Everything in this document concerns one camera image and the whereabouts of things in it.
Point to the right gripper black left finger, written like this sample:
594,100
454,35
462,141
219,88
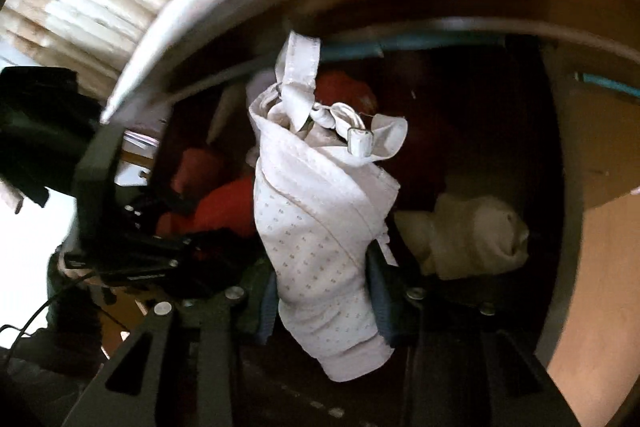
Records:
183,365

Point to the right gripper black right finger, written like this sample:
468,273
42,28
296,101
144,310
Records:
467,347

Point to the bright red underwear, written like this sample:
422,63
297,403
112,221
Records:
216,205

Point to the cream underwear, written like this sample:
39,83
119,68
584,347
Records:
465,237

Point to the white perforated bra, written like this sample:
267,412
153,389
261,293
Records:
320,201

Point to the red orange underwear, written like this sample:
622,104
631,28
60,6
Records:
337,87

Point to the black garment on rack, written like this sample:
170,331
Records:
46,127

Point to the dark wooden desk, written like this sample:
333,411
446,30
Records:
593,46

